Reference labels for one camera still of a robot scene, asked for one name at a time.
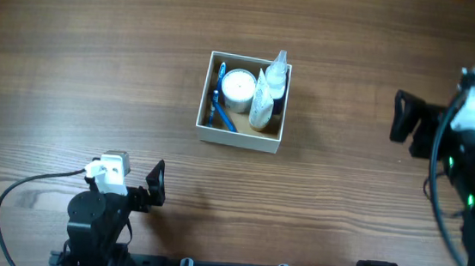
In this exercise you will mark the clear bottle dark liquid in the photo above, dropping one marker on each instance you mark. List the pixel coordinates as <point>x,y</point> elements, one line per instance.
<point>276,77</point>

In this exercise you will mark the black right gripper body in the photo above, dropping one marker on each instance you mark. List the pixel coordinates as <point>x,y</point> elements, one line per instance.
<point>423,129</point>

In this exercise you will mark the cotton swab tub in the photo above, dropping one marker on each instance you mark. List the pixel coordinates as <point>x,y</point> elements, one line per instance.
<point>238,87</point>

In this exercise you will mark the blue disposable razor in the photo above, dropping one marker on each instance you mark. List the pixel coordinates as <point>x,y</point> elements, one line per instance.
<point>222,112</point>

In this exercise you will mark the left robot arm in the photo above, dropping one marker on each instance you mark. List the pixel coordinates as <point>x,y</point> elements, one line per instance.
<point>98,216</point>

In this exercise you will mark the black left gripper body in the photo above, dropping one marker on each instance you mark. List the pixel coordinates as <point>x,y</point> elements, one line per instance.
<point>142,194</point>

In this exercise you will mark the blue white toothbrush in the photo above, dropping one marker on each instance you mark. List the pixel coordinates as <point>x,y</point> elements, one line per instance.
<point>220,75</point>

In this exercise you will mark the white open cardboard box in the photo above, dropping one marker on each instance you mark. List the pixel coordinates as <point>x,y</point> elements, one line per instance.
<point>267,140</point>

